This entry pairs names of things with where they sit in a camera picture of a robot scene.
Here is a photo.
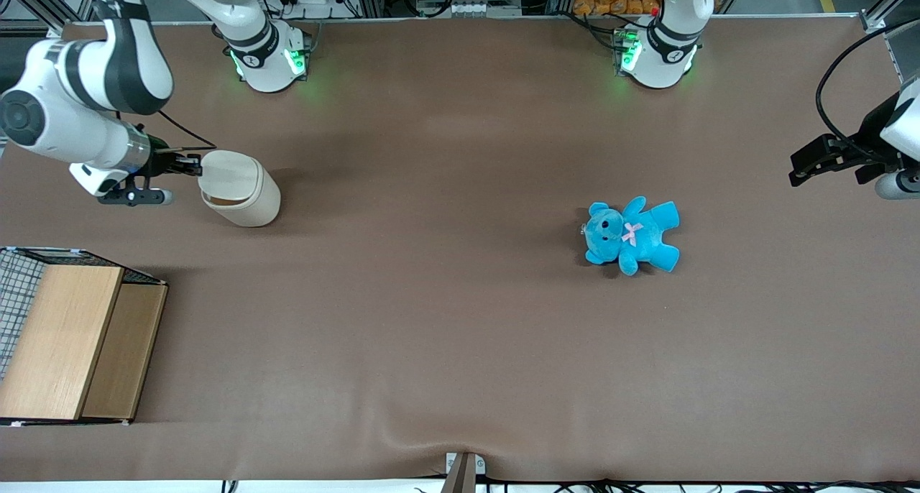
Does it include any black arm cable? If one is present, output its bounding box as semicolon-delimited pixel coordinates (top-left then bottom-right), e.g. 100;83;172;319
815;19;920;157

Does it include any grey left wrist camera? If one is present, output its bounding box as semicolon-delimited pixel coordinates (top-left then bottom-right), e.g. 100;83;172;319
874;168;920;201

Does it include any blue teddy bear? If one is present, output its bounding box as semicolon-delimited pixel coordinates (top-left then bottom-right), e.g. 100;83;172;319
581;195;681;277

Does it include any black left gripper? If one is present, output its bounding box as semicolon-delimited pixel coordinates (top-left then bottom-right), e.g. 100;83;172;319
788;91;905;188

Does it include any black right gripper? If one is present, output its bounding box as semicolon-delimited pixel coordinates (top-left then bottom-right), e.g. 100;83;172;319
146;138;204;180

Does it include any light wooden shelf board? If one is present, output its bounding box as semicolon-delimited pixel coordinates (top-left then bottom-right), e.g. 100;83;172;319
0;264;169;422

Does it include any grey metal table bracket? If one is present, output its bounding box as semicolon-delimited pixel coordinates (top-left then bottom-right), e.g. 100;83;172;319
440;451;487;493

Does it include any white lidded trash can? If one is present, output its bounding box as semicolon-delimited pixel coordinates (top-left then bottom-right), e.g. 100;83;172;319
198;149;282;229

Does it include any wooden wire-frame shelf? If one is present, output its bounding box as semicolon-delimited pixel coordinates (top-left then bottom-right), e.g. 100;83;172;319
0;246;169;427

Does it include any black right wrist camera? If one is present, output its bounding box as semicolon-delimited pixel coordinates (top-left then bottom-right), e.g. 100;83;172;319
97;177;174;207

